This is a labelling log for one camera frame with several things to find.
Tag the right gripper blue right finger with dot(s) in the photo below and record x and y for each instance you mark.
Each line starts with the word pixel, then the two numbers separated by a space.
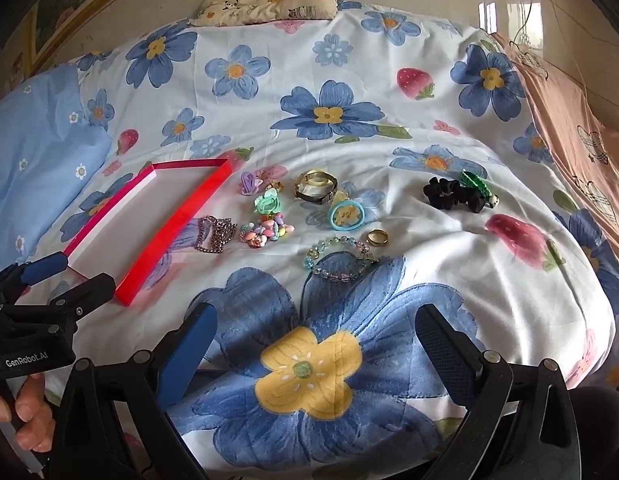
pixel 453 355

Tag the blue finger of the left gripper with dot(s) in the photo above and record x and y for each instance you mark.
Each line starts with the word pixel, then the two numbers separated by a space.
pixel 40 270
pixel 86 297

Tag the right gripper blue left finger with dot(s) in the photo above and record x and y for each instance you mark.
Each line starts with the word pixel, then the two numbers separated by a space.
pixel 181 351

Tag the yellow hair claw clip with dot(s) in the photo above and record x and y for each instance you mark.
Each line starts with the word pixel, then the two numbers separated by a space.
pixel 345 212

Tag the gold wrist watch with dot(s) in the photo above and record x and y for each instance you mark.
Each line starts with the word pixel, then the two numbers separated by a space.
pixel 315 186

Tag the red jewelry box tray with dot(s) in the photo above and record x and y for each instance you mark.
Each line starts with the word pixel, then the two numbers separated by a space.
pixel 128 235

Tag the person's left hand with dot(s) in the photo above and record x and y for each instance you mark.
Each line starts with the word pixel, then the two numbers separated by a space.
pixel 31 407

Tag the light blue floral pillow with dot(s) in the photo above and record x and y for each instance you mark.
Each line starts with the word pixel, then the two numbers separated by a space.
pixel 48 152

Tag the black scrunchie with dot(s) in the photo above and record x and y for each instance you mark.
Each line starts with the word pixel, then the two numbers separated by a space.
pixel 446 194

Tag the green hair clip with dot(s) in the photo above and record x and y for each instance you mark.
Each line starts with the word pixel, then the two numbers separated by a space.
pixel 472 180

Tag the floral white bed sheet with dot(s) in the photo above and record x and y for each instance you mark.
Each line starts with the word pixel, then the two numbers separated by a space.
pixel 380 161

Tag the pink cartoon blanket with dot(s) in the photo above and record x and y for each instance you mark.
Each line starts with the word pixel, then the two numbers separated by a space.
pixel 585 150

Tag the cream cartoon print pillow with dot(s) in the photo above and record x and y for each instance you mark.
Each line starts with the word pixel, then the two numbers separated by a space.
pixel 247 12

